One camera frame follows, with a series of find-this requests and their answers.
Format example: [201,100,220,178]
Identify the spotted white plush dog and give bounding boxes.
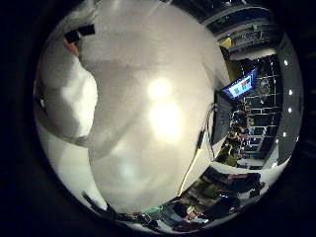
[34,42,100,146]

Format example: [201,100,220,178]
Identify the person in dark clothes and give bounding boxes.
[169,171,267,232]

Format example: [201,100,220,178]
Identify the yellow sign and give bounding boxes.
[219,37,234,50]

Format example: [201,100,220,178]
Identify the lit computer monitor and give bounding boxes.
[221,67,260,101]

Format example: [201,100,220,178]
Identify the green bag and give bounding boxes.
[143,204,165,214]

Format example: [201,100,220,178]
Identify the thin cable along table edge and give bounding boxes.
[177,103,219,199]

